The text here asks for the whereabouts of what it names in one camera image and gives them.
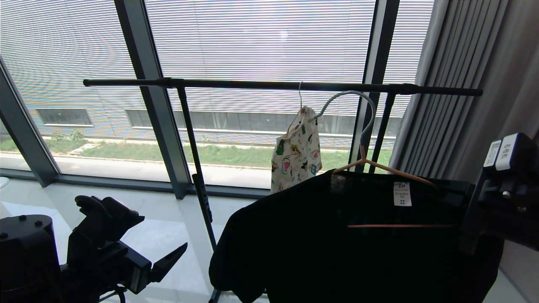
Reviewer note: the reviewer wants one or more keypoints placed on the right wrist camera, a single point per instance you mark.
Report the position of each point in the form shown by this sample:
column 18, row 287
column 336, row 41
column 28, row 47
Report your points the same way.
column 511, row 155

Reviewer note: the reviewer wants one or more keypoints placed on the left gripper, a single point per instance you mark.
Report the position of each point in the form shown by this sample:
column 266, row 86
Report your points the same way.
column 118, row 269

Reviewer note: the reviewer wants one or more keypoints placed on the window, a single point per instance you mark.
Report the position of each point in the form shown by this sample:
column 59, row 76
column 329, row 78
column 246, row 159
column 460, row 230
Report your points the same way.
column 147, row 63

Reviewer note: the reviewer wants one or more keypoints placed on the black clothes rack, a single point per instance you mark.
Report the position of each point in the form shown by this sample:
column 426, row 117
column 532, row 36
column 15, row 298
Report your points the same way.
column 252, row 84

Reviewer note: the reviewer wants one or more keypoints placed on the black garment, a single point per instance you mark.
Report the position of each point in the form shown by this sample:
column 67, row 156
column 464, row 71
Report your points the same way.
column 358, row 252

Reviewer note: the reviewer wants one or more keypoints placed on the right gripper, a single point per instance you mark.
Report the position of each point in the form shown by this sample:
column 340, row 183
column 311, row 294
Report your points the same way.
column 497, row 219

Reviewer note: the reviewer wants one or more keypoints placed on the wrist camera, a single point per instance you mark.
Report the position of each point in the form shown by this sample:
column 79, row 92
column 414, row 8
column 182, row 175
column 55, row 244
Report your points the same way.
column 105, row 219
column 511, row 155

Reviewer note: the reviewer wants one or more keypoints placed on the beige curtain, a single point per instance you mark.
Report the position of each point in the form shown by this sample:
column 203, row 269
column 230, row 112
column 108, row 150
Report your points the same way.
column 463, row 84

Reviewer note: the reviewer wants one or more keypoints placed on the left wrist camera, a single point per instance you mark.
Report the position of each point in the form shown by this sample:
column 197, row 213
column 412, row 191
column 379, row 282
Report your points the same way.
column 105, row 219

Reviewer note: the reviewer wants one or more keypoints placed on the cream printed garment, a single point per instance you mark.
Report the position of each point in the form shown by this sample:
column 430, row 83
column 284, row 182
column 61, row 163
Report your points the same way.
column 297, row 155

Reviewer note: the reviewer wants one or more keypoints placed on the pink clothes hanger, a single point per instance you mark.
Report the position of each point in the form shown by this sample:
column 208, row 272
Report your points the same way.
column 363, row 158
column 300, row 94

